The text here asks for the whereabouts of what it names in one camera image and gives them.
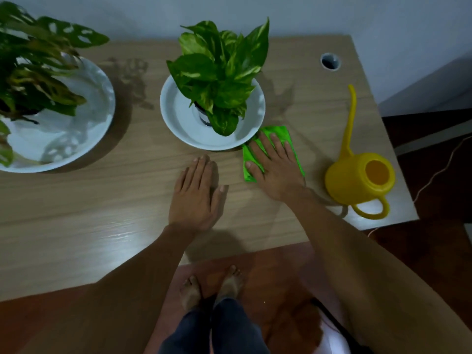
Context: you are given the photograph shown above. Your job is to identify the person's left hand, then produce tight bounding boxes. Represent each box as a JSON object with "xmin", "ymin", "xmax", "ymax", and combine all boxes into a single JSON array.
[{"xmin": 168, "ymin": 155, "xmax": 229, "ymax": 233}]

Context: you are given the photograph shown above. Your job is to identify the person's right hand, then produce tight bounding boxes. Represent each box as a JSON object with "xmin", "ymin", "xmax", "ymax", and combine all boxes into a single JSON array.
[{"xmin": 244, "ymin": 132, "xmax": 307, "ymax": 203}]

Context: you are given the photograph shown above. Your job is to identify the person's left forearm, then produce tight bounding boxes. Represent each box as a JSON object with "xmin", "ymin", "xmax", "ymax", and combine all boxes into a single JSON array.
[{"xmin": 15, "ymin": 224, "xmax": 200, "ymax": 354}]

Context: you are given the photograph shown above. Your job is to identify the person's right forearm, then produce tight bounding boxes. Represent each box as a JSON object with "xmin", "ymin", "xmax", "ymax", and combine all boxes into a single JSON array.
[{"xmin": 284, "ymin": 188, "xmax": 472, "ymax": 354}]

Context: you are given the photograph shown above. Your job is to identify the green cleaning cloth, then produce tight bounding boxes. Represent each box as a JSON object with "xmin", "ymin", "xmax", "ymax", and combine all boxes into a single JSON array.
[{"xmin": 242, "ymin": 125, "xmax": 306, "ymax": 183}]

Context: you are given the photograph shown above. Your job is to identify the striped plant pot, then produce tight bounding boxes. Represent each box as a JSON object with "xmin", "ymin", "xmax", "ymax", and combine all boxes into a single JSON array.
[{"xmin": 193, "ymin": 102, "xmax": 213, "ymax": 127}]

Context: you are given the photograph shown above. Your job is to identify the small white plate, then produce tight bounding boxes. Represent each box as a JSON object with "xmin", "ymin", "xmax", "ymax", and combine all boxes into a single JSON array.
[{"xmin": 160, "ymin": 74, "xmax": 266, "ymax": 151}]

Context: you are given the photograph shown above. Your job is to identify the yellow plastic watering can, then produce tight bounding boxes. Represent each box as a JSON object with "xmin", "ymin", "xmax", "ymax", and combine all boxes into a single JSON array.
[{"xmin": 324, "ymin": 84, "xmax": 396, "ymax": 220}]

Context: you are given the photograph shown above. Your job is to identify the person's right foot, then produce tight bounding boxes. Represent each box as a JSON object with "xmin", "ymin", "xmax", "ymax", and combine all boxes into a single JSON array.
[{"xmin": 215, "ymin": 265, "xmax": 245, "ymax": 307}]

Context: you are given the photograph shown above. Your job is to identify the person's foot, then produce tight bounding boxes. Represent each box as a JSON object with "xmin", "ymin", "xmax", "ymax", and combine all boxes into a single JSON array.
[
  {"xmin": 179, "ymin": 275, "xmax": 202, "ymax": 312},
  {"xmin": 215, "ymin": 265, "xmax": 245, "ymax": 307}
]

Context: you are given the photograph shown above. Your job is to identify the green pothos plant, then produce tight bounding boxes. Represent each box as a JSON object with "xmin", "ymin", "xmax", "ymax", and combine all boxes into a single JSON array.
[{"xmin": 167, "ymin": 17, "xmax": 270, "ymax": 137}]

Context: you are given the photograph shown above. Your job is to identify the person's left foot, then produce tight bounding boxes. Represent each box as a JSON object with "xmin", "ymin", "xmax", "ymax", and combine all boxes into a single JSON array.
[{"xmin": 179, "ymin": 275, "xmax": 202, "ymax": 312}]

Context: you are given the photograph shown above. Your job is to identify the large white plate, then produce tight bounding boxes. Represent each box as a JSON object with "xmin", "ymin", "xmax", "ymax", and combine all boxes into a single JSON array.
[{"xmin": 0, "ymin": 55, "xmax": 116, "ymax": 174}]

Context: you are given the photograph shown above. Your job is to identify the person's blue jeans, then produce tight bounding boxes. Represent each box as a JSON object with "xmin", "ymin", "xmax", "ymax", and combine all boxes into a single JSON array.
[{"xmin": 159, "ymin": 298, "xmax": 271, "ymax": 354}]

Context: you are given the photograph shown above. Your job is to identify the person's white shirt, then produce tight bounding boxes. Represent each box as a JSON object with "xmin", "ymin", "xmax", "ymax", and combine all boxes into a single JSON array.
[{"xmin": 313, "ymin": 298, "xmax": 374, "ymax": 354}]

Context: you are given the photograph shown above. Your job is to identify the green monstera plant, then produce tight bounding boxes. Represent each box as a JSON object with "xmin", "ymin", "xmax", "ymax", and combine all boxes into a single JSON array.
[{"xmin": 0, "ymin": 0, "xmax": 110, "ymax": 168}]

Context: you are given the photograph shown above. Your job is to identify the grey cable grommet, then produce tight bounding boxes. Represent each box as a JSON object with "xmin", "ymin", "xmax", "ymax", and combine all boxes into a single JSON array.
[{"xmin": 320, "ymin": 52, "xmax": 342, "ymax": 72}]

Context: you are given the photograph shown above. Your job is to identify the thin white cable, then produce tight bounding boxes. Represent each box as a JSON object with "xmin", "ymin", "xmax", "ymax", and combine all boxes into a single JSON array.
[{"xmin": 368, "ymin": 135, "xmax": 472, "ymax": 238}]

